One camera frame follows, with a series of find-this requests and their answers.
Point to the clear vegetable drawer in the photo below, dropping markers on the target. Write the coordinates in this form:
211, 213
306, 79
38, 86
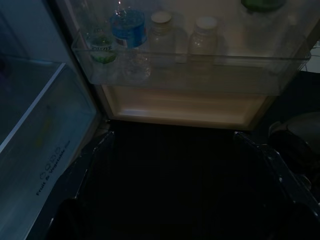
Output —
37, 112

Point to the glass jar beige lid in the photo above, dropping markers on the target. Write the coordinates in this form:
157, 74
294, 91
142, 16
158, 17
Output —
161, 32
202, 37

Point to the clear plastic door bin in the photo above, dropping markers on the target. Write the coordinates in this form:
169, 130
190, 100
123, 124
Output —
200, 75

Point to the grey steel fridge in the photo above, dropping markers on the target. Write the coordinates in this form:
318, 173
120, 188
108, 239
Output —
25, 30

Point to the clear bottle blue label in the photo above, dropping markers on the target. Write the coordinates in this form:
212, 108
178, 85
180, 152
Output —
128, 27

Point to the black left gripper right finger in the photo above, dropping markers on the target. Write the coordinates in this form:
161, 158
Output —
272, 195

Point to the clear bottle green label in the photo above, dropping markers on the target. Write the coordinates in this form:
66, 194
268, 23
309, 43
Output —
101, 47

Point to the tall steel fridge door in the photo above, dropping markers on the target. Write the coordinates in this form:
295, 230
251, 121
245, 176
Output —
187, 105

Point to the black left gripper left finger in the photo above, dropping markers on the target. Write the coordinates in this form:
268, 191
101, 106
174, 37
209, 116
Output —
92, 190

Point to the green round item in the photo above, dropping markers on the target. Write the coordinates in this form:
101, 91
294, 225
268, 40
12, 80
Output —
262, 3

